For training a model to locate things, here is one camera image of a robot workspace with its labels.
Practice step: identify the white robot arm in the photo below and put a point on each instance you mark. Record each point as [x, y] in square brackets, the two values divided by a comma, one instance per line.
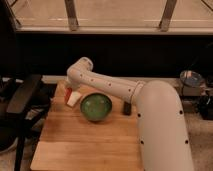
[163, 135]

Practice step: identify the white sponge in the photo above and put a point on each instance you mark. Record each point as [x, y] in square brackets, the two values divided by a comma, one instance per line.
[73, 98]

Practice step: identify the red pepper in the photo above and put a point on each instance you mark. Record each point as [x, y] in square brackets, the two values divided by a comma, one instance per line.
[68, 92]

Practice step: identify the green bowl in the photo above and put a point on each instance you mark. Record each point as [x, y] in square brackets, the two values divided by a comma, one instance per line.
[96, 107]

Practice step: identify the small black block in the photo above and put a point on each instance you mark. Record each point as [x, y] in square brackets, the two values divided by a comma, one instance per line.
[127, 109]

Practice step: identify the black office chair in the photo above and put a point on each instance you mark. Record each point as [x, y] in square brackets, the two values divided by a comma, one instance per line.
[22, 105]

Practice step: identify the metal window frame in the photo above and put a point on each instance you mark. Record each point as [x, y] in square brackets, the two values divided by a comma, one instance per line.
[170, 17]

